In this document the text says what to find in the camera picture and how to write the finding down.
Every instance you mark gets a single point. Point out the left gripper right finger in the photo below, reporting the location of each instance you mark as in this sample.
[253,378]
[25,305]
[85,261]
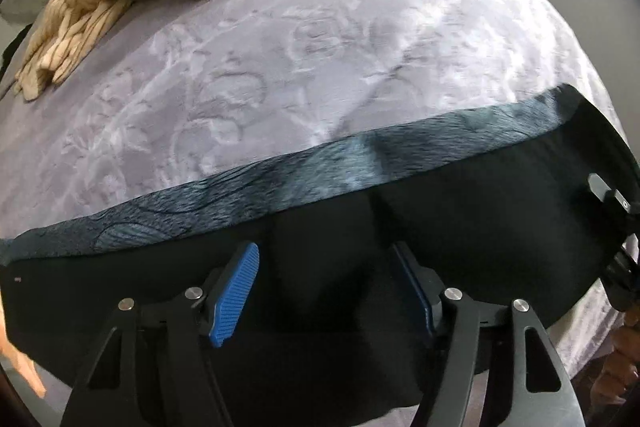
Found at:
[526,383]

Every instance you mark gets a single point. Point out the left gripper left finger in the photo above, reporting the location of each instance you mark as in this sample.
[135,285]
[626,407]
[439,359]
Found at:
[150,366]

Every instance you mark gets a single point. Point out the black pants with patterned cuffs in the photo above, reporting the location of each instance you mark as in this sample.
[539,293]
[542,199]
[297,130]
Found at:
[495,200]

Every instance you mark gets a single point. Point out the person's right hand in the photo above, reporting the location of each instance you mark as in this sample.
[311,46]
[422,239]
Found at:
[620,369]

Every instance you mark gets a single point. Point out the grey embossed bed blanket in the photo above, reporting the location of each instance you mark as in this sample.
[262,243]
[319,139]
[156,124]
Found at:
[182,90]

